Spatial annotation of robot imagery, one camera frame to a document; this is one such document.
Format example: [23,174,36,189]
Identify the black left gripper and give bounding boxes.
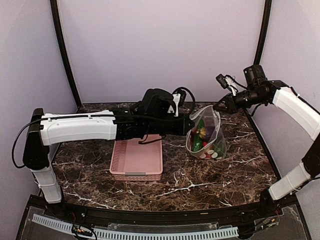
[146,113,196,136]

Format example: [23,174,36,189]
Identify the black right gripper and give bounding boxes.
[213,87,266,114]

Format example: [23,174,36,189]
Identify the green cucumber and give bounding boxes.
[191,119,205,152]

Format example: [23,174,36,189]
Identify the dark purple eggplant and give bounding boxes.
[199,126,215,141]

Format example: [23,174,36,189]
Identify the clear zip top bag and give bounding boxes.
[185,105,227,160]

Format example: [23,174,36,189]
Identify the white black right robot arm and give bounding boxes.
[213,64,320,217]

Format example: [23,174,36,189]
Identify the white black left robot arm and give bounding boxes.
[14,86,196,218]

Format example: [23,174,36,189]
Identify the pink perforated plastic basket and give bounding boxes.
[109,135,163,182]

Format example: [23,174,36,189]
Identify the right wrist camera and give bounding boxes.
[215,74,247,96]

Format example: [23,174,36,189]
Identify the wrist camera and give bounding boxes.
[215,74,247,96]
[168,86,196,117]

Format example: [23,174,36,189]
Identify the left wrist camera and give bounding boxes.
[168,86,196,117]

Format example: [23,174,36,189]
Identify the black right corner post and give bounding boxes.
[253,0,272,65]

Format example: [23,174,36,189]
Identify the black corner post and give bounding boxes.
[49,0,82,109]
[253,0,272,65]

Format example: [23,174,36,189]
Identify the white slotted cable duct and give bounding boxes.
[32,214,239,240]

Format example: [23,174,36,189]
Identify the black left corner post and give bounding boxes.
[49,0,82,109]

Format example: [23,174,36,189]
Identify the black front rail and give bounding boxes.
[25,195,292,228]

